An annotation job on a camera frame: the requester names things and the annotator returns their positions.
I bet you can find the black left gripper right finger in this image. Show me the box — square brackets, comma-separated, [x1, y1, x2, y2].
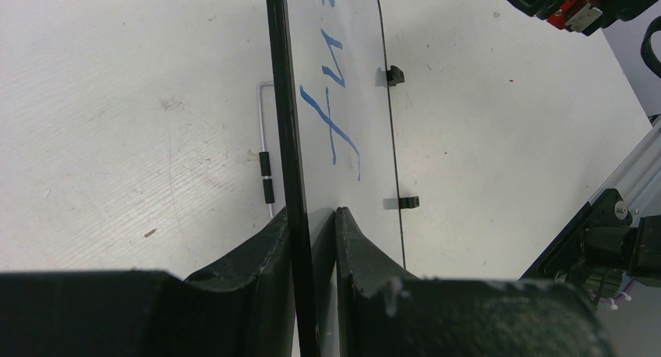
[334, 207, 615, 356]

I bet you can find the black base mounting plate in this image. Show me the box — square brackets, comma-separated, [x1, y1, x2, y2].
[522, 189, 636, 299]

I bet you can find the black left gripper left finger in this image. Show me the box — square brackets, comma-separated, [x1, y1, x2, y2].
[1, 211, 293, 356]

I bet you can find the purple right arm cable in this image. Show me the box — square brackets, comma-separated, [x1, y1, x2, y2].
[589, 290, 634, 312]

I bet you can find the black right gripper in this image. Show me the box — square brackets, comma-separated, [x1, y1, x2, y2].
[507, 0, 659, 36]

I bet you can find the black-framed whiteboard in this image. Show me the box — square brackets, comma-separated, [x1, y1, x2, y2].
[266, 0, 405, 356]

